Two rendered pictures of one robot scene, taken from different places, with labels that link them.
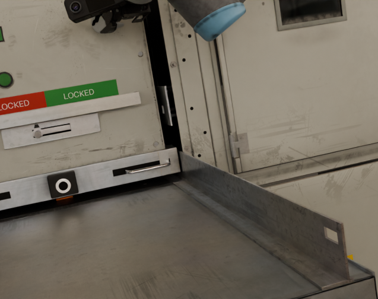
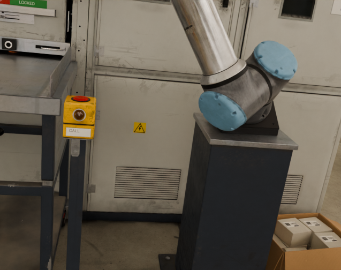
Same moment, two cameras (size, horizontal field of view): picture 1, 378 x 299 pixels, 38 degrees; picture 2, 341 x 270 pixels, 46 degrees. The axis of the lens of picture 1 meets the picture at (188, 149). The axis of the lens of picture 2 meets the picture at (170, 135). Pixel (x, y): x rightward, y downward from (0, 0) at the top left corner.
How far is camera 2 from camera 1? 0.86 m
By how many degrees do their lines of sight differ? 11
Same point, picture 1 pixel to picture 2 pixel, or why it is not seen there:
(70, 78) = not seen: outside the picture
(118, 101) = (43, 12)
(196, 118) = (81, 31)
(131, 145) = (48, 35)
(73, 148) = (19, 28)
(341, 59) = (163, 24)
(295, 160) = (127, 68)
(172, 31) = not seen: outside the picture
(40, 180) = not seen: outside the picture
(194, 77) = (84, 11)
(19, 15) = not seen: outside the picture
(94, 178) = (25, 46)
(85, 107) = (26, 9)
